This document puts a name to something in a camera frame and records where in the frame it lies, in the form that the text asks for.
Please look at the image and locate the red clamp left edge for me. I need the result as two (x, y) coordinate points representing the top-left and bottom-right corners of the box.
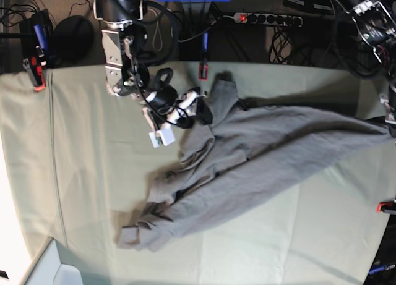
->
(22, 57), (46, 92)

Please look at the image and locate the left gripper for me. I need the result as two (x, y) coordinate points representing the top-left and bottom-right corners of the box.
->
(379, 90), (396, 127)

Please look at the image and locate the white cable on floor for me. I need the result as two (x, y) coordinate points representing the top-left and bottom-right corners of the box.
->
(148, 6), (168, 53)

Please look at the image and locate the black round floor base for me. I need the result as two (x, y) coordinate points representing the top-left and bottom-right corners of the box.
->
(51, 15), (94, 63)

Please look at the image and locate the dark grey t-shirt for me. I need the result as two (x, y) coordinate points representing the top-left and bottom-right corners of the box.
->
(118, 78), (391, 251)

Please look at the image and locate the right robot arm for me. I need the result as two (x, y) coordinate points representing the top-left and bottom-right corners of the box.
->
(93, 0), (213, 134)

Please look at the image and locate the white power strip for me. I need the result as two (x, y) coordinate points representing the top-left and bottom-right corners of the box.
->
(233, 12), (304, 28)

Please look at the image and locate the black device with labels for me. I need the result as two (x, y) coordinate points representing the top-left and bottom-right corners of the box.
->
(283, 0), (335, 15)

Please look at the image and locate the grey plastic bin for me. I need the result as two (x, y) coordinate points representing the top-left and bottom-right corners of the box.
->
(19, 237), (84, 285)

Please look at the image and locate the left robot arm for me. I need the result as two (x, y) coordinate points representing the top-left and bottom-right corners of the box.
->
(332, 0), (395, 134)

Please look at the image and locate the red clamp right edge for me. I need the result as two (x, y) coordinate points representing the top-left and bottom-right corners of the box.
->
(376, 200), (396, 215)

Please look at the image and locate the red clamp edge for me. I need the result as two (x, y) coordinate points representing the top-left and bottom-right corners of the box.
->
(22, 57), (46, 92)
(376, 200), (396, 215)

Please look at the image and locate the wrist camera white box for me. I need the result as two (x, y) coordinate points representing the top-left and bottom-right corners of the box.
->
(149, 127), (176, 148)

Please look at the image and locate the pale green table cloth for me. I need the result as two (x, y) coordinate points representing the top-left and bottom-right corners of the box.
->
(1, 66), (395, 284)

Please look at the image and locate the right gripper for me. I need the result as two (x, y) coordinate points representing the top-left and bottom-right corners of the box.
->
(141, 87), (213, 131)

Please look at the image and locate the red clamp top centre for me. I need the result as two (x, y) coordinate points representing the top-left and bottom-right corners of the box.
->
(199, 61), (209, 81)

